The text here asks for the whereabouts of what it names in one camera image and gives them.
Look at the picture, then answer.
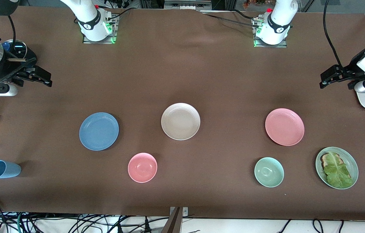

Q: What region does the pink bowl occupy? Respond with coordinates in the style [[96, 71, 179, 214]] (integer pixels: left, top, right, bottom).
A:
[[128, 152, 158, 183]]

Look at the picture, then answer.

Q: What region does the beige plate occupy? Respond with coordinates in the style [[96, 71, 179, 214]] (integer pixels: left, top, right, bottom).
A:
[[161, 103, 201, 141]]

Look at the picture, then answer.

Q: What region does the mint green bowl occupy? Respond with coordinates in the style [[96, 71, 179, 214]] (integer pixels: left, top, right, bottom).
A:
[[254, 157, 285, 188]]

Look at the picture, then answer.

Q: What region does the steel pot with blue handle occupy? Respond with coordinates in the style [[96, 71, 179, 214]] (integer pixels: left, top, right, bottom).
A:
[[2, 39, 28, 59]]

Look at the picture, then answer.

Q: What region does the black base cable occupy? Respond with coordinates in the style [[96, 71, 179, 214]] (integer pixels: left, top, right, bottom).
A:
[[202, 9, 260, 29], [105, 6, 137, 25]]

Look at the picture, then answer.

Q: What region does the green lettuce leaf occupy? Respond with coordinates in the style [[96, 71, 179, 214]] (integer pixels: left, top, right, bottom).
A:
[[323, 151, 353, 189]]

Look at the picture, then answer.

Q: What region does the brown bread slice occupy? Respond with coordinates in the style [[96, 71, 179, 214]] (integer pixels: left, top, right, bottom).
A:
[[320, 153, 343, 169]]

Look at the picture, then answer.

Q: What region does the light blue cup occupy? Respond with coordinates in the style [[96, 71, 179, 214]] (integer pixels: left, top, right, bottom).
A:
[[0, 160, 22, 179]]

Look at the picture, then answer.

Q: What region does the pink plate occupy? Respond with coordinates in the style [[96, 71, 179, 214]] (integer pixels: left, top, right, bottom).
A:
[[265, 108, 305, 146]]

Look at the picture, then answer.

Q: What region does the blue plate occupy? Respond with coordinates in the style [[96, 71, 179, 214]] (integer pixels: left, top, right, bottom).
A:
[[79, 112, 120, 151]]

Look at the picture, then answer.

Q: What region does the aluminium frame beam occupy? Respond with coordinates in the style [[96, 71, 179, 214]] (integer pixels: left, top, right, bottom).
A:
[[164, 0, 212, 11]]

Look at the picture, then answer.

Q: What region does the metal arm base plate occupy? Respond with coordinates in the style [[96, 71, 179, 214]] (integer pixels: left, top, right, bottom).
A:
[[252, 18, 288, 48], [83, 15, 118, 44]]

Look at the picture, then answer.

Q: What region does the mint green plate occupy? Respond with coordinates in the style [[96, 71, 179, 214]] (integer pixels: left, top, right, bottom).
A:
[[315, 147, 359, 190]]

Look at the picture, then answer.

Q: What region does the small metal table bracket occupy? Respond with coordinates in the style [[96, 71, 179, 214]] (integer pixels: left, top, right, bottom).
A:
[[169, 206, 188, 216]]

